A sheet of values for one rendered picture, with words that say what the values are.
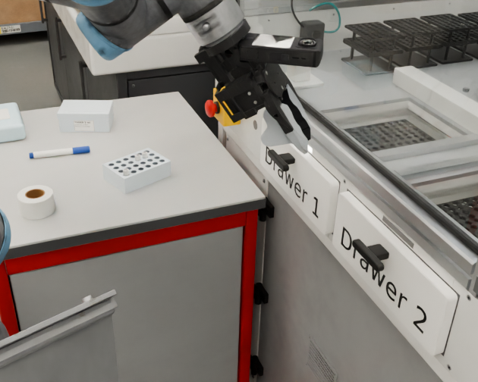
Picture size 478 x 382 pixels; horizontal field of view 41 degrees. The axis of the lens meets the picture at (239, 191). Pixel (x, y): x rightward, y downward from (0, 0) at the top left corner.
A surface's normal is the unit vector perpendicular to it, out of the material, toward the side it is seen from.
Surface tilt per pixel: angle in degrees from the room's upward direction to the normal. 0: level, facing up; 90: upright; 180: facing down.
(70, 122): 90
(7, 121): 0
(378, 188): 90
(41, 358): 90
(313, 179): 90
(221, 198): 0
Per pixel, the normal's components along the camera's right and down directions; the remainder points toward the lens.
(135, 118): 0.03, -0.85
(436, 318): -0.93, 0.18
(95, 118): 0.04, 0.52
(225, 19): 0.38, 0.22
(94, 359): 0.64, 0.41
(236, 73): -0.21, 0.59
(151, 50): 0.38, 0.49
